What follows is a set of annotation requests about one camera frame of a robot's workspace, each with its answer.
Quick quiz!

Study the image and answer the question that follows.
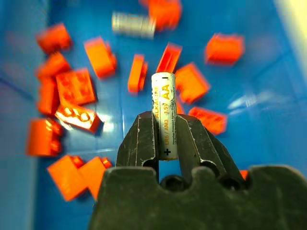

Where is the blue plastic bin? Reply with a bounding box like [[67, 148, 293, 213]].
[[0, 0, 307, 230]]

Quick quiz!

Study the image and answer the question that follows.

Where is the white AA alkaline battery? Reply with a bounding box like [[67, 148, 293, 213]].
[[151, 71, 178, 161]]

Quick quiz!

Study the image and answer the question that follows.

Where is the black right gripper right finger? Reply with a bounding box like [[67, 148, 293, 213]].
[[176, 114, 246, 186]]

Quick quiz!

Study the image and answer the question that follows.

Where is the silver AA battery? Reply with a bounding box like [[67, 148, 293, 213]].
[[111, 11, 157, 40]]

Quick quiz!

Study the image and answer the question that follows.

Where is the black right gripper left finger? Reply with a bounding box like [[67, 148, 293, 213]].
[[116, 111, 161, 183]]

